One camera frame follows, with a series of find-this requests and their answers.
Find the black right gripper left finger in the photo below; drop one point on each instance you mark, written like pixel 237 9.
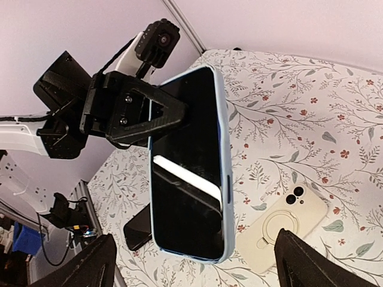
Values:
pixel 93 266

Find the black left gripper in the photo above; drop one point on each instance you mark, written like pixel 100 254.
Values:
pixel 127 110

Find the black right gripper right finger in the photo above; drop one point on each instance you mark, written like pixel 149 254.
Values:
pixel 298 264

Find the light blue phone case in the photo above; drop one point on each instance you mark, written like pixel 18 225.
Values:
pixel 225 167

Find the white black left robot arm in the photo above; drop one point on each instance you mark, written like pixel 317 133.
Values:
pixel 63 88

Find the left arm base with board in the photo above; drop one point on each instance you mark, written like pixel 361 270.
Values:
pixel 61 215

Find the black phone lying on table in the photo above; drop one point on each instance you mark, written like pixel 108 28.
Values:
pixel 137 231

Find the beige phone case with ring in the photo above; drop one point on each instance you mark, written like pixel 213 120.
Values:
pixel 299 211

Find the front aluminium rail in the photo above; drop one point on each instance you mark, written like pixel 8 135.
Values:
pixel 80 199

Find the left aluminium frame post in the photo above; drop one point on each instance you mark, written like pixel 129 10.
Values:
pixel 185 25

